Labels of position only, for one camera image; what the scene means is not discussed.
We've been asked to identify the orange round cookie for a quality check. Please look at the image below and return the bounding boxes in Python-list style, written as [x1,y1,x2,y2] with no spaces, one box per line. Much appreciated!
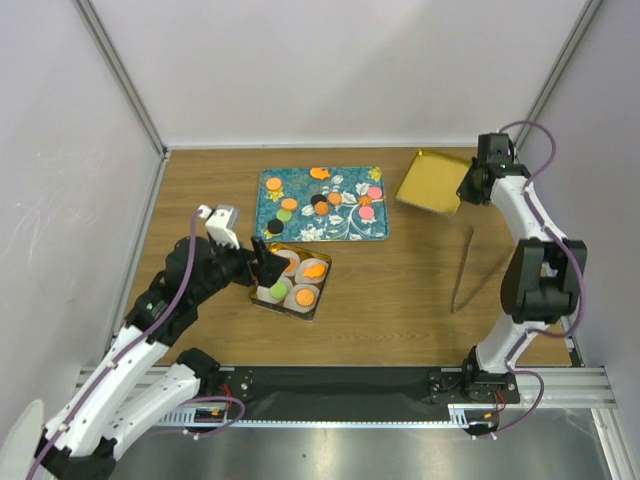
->
[265,177,282,191]
[327,192,342,206]
[285,258,297,273]
[281,198,298,211]

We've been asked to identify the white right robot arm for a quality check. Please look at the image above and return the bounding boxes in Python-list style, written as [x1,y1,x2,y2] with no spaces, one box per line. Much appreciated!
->
[457,132,588,402]

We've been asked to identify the black round cookie centre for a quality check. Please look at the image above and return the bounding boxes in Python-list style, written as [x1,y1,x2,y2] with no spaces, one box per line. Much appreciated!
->
[310,194,327,206]

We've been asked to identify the pink round cookie right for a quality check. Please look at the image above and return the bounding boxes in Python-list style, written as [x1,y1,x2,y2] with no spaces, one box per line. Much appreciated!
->
[367,186,383,200]

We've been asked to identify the orange fish cookie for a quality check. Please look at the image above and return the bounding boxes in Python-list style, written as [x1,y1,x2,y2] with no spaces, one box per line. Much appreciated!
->
[303,263,327,279]
[309,167,331,181]

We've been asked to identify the orange round cookie top-left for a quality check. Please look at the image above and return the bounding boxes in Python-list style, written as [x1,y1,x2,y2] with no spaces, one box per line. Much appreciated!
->
[265,177,282,191]

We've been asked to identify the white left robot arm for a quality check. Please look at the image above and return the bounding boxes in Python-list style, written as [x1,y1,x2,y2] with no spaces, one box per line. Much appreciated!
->
[29,235,289,479]

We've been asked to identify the white paper cup bottom-right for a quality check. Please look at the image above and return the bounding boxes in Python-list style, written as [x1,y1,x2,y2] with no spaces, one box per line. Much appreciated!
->
[283,284,320,314]

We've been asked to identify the white cable duct left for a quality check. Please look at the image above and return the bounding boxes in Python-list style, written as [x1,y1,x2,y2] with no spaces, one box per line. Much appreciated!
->
[157,403,229,428]

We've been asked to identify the orange round cookie centre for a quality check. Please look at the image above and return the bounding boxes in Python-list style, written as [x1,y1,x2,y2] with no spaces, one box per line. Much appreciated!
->
[327,192,342,206]

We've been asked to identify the gold tin lid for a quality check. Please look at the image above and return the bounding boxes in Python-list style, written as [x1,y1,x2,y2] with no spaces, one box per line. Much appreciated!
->
[395,150,471,216]

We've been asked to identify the aluminium frame post right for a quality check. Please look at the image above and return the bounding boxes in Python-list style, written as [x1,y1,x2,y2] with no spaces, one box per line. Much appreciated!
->
[525,0,605,122]

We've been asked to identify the black round cookie left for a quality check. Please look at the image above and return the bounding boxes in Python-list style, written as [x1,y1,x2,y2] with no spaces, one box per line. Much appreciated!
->
[266,219,284,235]

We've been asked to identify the white paper cup top-right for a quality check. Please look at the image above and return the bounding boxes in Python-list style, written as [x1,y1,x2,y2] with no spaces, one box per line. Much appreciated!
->
[295,258,329,284]

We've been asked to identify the pink round cookie lower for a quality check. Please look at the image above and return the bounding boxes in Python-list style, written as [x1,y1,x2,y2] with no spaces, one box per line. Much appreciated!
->
[358,205,375,221]

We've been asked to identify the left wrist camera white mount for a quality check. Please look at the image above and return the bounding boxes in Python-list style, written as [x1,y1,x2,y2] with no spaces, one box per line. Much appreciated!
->
[201,204,240,250]

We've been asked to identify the orange waffle cookie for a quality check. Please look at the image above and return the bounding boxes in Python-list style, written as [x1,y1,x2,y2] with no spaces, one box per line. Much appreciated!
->
[314,201,330,216]
[295,288,316,308]

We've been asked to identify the white cable duct right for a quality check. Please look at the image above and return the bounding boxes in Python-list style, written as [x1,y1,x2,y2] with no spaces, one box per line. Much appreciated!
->
[448,403,501,427]

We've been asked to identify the black round cookie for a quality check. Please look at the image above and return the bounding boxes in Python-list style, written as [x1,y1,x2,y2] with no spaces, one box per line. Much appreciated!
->
[266,219,284,235]
[310,194,327,206]

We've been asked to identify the white paper cup bottom-left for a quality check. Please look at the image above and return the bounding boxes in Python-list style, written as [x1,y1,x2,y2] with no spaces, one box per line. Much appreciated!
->
[256,279,293,304]

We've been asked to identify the pink round cookie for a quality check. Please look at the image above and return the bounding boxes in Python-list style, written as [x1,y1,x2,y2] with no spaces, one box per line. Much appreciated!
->
[358,205,375,221]
[367,186,383,200]

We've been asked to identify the gold cookie tin box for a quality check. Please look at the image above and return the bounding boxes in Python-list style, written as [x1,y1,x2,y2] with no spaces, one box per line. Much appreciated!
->
[249,243,332,322]

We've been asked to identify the green round cookie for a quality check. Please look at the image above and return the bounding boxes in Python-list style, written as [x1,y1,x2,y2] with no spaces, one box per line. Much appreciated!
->
[269,282,289,299]
[276,209,293,223]

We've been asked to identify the orange round cookie left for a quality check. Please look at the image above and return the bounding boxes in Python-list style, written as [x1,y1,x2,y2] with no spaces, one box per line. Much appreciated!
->
[281,198,298,211]

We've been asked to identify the white cable duct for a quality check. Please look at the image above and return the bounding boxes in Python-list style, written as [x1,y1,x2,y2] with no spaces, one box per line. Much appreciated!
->
[157,403,229,428]
[448,403,501,427]

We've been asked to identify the orange round cookie bottom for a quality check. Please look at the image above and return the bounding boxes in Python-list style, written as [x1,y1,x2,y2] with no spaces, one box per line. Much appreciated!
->
[285,258,297,273]

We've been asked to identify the teal floral serving tray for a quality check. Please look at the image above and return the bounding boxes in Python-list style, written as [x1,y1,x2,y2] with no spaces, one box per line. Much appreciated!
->
[254,166,390,242]

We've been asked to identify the aluminium frame post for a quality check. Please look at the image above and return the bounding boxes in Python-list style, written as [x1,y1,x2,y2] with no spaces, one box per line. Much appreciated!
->
[72,0,168,161]
[525,0,605,122]

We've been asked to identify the orange fish cookie bottom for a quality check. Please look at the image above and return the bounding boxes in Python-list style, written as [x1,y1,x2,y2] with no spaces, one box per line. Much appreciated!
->
[303,263,327,279]

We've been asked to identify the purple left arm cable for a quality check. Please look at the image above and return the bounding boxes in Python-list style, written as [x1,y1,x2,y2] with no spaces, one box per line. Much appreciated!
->
[25,205,246,480]

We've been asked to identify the orange fish cookie top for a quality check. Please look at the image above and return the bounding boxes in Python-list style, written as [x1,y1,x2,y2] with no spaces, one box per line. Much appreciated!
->
[309,167,331,181]

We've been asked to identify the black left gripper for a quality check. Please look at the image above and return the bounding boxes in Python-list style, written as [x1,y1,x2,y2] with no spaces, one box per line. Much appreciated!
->
[191,232,289,304]

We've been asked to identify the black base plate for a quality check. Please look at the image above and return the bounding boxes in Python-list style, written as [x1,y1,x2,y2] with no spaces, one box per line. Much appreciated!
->
[221,366,520,423]

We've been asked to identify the aluminium frame post left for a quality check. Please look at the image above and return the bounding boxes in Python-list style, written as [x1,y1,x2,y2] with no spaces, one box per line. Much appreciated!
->
[72,0,168,161]

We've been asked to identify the metal tongs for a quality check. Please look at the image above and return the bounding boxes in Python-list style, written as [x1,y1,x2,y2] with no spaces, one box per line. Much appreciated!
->
[450,227,509,315]

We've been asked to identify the white paper cup top-left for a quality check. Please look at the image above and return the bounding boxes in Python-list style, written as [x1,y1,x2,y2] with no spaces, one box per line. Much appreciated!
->
[275,249,300,277]

